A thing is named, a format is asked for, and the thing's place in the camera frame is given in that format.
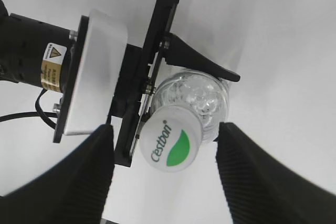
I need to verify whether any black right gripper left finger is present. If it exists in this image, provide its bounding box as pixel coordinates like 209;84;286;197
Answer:
1;124;114;223

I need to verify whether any clear Cestbon water bottle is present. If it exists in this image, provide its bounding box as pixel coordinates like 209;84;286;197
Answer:
150;69;230;143

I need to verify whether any white green bottle cap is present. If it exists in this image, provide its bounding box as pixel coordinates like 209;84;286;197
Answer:
139;105;203;173

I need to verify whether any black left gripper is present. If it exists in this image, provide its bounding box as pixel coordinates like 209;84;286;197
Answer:
107;0;240;167

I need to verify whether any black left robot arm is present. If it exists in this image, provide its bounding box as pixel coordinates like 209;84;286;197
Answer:
1;0;240;167

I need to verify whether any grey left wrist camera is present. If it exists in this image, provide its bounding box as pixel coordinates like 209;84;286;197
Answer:
53;9;128;143

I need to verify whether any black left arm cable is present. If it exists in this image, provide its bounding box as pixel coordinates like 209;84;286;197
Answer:
0;89;61;131

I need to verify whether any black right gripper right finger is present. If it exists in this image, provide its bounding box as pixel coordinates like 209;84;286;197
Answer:
216;123;335;223

